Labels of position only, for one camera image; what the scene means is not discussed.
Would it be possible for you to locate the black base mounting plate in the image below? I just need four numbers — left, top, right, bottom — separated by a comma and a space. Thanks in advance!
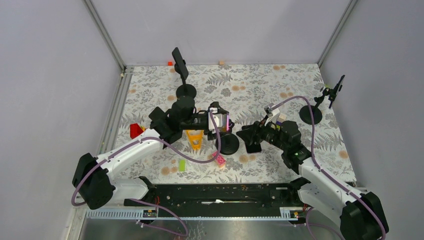
123, 183, 307, 218

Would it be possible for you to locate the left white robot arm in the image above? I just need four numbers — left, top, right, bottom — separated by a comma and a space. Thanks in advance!
71, 96, 234, 210

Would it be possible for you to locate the floral patterned table mat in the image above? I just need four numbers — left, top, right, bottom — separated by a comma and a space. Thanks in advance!
115, 64, 356, 184

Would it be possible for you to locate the pink studded toy brick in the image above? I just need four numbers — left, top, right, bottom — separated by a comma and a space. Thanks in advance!
212, 152, 227, 168

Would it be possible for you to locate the black pole stand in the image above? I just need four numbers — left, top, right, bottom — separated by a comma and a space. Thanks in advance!
299, 87, 331, 125
219, 122, 240, 156

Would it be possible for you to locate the red yellow toy truck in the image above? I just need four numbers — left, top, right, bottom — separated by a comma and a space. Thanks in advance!
129, 123, 146, 139

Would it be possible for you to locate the stacked coloured cube tower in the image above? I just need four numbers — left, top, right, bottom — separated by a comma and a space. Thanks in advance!
275, 113, 287, 126

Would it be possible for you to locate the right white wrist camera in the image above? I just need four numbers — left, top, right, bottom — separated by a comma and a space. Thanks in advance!
263, 103, 280, 125

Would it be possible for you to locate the orange triangular plastic frame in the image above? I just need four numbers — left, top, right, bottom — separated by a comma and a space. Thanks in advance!
185, 130, 204, 151

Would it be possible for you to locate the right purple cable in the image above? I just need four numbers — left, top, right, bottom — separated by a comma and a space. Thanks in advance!
269, 95, 388, 240

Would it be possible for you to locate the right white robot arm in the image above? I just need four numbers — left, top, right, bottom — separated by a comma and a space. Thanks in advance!
236, 120, 389, 240

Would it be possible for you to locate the small green block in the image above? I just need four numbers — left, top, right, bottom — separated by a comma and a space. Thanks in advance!
178, 159, 186, 172

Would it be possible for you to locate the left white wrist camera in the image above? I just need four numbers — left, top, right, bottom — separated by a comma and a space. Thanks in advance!
210, 115, 226, 132

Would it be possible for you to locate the black phone purple case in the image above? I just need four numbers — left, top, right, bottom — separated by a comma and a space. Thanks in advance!
245, 142, 262, 154

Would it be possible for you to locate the black phone on back stand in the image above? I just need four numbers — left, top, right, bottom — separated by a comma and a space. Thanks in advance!
171, 47, 189, 81

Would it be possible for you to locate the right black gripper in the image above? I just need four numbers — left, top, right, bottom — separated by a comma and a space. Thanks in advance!
235, 114, 288, 152

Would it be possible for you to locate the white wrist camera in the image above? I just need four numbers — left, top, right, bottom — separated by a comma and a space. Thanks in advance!
263, 103, 280, 125
210, 115, 226, 132

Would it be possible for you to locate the back left pole stand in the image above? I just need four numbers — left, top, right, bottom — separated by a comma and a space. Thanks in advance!
176, 75, 197, 99

